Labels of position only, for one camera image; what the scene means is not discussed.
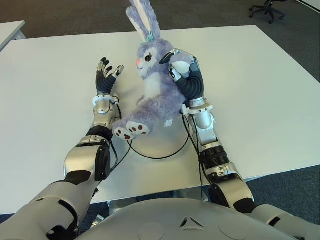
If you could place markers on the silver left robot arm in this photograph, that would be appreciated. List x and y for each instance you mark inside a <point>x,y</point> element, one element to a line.
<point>102,110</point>

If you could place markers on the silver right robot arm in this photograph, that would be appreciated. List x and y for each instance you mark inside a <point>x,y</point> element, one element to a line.
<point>235,182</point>

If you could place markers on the purple plush bunny doll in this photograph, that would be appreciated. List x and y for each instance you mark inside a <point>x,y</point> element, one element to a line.
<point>160,100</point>

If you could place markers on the black office chair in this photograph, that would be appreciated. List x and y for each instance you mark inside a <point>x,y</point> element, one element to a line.
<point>267,11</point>

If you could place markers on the white side desk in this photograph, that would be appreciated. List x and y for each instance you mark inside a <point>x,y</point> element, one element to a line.
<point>11,35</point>

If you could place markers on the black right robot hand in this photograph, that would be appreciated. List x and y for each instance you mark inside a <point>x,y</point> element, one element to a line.
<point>193,85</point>

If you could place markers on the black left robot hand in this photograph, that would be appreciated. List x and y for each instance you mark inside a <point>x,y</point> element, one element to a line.
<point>105,83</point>

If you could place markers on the grey robot torso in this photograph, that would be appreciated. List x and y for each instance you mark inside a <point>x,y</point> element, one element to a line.
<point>187,220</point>

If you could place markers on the white plate black rim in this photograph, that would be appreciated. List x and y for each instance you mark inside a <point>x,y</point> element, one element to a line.
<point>170,142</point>

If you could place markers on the white table leg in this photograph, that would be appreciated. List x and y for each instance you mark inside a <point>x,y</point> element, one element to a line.
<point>190,195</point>

